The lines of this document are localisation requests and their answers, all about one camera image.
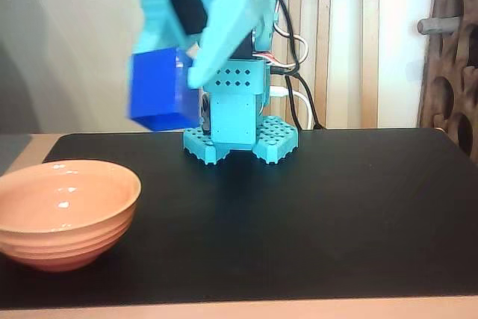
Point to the turquoise gripper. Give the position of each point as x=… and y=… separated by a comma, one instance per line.
x=187, y=9

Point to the blue cube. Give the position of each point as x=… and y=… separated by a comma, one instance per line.
x=160, y=87

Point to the turquoise robot arm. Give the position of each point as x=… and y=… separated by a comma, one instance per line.
x=231, y=117

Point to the orange ribbed bowl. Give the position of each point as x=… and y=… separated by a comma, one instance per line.
x=67, y=222

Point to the black table clamp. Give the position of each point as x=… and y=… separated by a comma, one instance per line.
x=206, y=123

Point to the black table mat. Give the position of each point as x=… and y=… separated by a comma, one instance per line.
x=261, y=222

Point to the brown wooden wine rack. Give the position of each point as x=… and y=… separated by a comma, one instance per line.
x=448, y=72

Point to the turquoise perforated base plate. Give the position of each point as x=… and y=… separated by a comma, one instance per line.
x=276, y=139

